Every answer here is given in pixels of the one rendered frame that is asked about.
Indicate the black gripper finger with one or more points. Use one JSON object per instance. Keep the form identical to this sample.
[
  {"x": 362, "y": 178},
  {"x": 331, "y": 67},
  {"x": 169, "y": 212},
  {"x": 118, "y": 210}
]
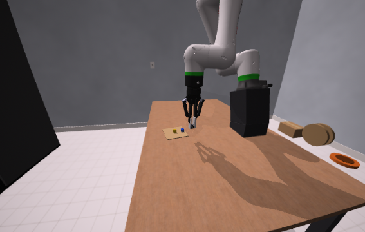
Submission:
[
  {"x": 188, "y": 113},
  {"x": 196, "y": 112}
]

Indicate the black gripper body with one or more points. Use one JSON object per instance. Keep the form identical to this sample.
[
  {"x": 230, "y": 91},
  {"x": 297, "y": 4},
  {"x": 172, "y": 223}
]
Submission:
[{"x": 193, "y": 93}]

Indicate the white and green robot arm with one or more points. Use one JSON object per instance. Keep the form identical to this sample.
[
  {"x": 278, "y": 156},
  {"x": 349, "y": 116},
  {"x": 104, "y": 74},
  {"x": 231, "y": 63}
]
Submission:
[{"x": 221, "y": 54}]

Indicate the tan flat mat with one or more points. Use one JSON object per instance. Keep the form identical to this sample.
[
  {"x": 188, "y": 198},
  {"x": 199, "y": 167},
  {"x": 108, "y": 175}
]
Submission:
[{"x": 170, "y": 135}]

